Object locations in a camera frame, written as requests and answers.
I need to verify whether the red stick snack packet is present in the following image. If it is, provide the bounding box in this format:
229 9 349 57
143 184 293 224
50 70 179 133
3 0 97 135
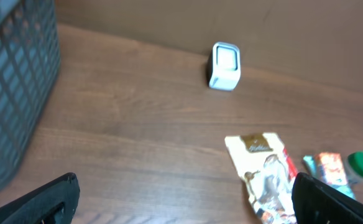
283 148 298 180

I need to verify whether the teal wet wipes pack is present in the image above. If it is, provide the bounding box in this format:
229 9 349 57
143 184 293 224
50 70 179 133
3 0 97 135
303 156 356 199

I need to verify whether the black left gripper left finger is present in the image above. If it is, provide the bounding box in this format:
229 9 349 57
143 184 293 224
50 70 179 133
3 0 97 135
0 172 80 224

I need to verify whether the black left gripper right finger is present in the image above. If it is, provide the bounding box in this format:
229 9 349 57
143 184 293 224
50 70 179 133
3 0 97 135
292 172 363 224

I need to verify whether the grey plastic shopping basket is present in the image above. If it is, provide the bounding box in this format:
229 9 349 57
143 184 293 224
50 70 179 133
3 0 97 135
0 0 61 191

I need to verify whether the green lid jar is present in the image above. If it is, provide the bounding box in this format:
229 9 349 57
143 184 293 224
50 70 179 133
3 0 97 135
344 151 363 184

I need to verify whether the snack bag with red label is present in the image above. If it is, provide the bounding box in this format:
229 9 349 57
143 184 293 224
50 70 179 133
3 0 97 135
224 133 297 223

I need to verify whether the small orange box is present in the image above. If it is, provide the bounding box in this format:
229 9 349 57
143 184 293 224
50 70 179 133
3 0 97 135
314 152 348 186

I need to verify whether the white barcode scanner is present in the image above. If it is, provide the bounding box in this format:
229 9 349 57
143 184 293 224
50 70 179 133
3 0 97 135
208 42 241 91

